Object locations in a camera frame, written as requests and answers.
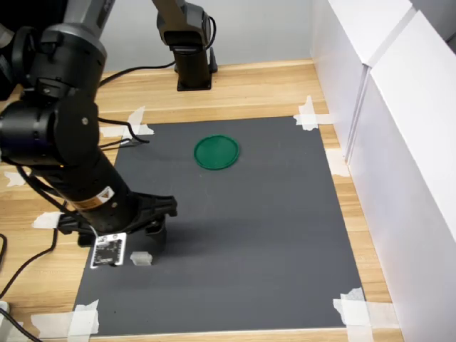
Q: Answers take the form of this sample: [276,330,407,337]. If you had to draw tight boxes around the small white camera board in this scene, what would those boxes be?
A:
[89,232,128,269]

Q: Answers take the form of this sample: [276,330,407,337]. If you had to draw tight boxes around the dark grey mat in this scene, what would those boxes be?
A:
[73,115,366,338]

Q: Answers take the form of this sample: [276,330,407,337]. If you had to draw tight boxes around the black braided cable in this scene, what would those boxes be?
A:
[98,59,178,88]

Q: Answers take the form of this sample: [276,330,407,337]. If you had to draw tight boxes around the white partition panel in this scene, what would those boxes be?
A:
[346,7,456,342]
[309,0,418,162]

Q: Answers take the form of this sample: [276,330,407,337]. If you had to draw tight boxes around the small white plastic terminal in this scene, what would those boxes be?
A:
[129,251,155,268]

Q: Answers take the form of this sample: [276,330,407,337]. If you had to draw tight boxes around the thin black camera cable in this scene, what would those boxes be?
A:
[0,115,151,299]

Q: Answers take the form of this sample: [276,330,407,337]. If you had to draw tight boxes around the white tape piece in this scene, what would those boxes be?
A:
[293,95,335,132]
[32,211,66,230]
[325,148,352,178]
[332,286,400,342]
[3,170,28,188]
[30,299,101,340]
[98,105,155,145]

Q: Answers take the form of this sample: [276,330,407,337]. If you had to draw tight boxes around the round green lid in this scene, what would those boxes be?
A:
[193,133,242,172]

